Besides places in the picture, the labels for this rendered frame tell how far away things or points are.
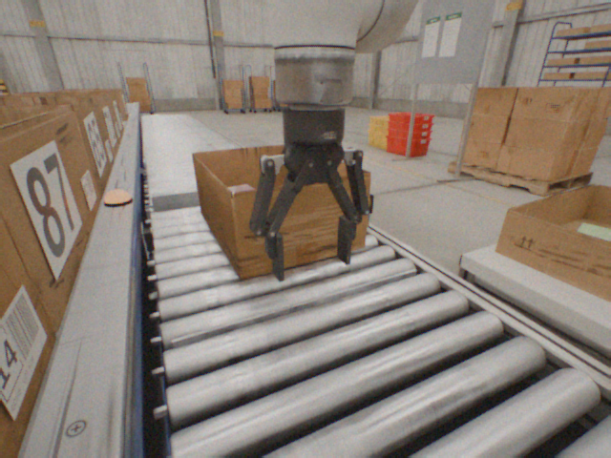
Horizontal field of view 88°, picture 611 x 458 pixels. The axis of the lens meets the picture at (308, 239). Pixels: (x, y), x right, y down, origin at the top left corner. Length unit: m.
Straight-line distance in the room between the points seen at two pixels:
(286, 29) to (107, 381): 0.34
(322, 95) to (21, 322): 0.32
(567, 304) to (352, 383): 0.41
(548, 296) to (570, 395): 0.22
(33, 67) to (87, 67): 1.62
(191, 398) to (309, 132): 0.34
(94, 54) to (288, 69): 15.46
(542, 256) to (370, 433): 0.50
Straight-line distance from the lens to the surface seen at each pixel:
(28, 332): 0.31
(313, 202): 0.61
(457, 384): 0.47
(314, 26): 0.37
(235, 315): 0.54
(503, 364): 0.52
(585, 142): 4.60
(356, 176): 0.44
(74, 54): 15.84
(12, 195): 0.35
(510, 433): 0.45
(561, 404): 0.51
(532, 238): 0.76
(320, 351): 0.47
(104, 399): 0.28
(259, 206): 0.40
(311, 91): 0.37
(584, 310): 0.70
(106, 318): 0.35
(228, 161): 0.94
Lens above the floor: 1.08
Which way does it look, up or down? 26 degrees down
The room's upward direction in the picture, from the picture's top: straight up
